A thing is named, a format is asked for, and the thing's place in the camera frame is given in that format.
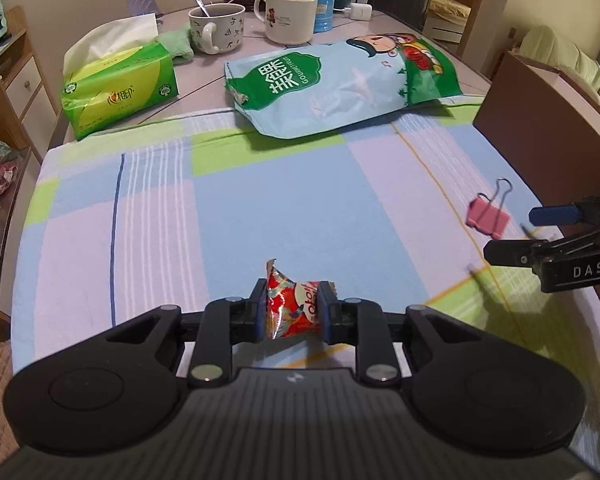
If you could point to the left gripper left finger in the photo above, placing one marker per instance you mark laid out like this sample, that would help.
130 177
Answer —
217 329

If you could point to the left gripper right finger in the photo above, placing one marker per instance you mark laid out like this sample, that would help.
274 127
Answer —
361 324

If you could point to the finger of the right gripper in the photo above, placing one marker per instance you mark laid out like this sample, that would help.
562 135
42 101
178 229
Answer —
517 254
559 215

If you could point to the red patterned snack packet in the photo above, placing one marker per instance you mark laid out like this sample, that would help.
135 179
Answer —
291 307

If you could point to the pink binder clip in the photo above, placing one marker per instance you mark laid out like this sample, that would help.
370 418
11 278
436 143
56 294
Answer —
486 214

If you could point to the large brown white box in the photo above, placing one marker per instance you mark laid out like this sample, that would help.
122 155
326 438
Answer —
546 127

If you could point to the checked tablecloth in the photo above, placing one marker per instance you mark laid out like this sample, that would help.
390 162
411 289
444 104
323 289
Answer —
190 209

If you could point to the sofa with green cover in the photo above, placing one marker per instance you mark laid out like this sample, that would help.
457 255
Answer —
542 44

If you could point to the green blue snack bag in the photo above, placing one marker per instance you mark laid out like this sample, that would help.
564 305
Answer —
314 89

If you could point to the green tissue pack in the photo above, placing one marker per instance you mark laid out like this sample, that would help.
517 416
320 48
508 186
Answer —
115 71

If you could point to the white power adapter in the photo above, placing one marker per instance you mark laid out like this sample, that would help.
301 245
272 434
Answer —
358 11

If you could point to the green cloth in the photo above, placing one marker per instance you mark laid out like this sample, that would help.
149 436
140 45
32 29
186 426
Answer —
178 43

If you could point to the wooden cabinet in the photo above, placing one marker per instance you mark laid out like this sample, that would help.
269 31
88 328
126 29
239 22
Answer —
28 118

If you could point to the patterned mug with spoon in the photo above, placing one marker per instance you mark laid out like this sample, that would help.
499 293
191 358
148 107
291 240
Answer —
217 28

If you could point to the white ceramic mug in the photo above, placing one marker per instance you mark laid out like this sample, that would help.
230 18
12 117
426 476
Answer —
287 22

